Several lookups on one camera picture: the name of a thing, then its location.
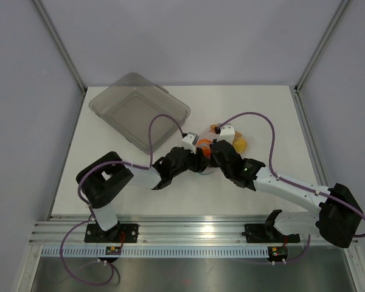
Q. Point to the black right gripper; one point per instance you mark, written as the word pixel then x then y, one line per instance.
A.
pixel 214 161

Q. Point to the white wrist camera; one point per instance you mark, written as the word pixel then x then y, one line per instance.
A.
pixel 189 141
pixel 225 133

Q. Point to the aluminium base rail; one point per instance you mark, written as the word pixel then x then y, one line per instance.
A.
pixel 219 230

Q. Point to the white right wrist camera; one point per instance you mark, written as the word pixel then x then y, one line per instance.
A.
pixel 225 133

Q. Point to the white slotted cable duct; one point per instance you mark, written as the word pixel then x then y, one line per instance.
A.
pixel 170 252

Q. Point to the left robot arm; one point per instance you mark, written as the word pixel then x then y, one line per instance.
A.
pixel 103 180

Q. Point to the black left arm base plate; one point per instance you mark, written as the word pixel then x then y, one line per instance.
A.
pixel 126 233

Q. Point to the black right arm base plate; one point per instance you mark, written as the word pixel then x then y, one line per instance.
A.
pixel 259 233

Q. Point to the smoky clear plastic bin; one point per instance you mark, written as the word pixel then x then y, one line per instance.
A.
pixel 129 106

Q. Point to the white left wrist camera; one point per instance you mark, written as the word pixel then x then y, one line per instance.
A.
pixel 189 141

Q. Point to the aluminium frame rail right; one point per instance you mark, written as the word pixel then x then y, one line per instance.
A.
pixel 309 138

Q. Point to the orange fake orange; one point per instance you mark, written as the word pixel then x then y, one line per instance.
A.
pixel 204 144

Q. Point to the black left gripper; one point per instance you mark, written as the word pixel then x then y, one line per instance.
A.
pixel 200 162

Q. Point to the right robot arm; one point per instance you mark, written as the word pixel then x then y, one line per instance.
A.
pixel 330 212

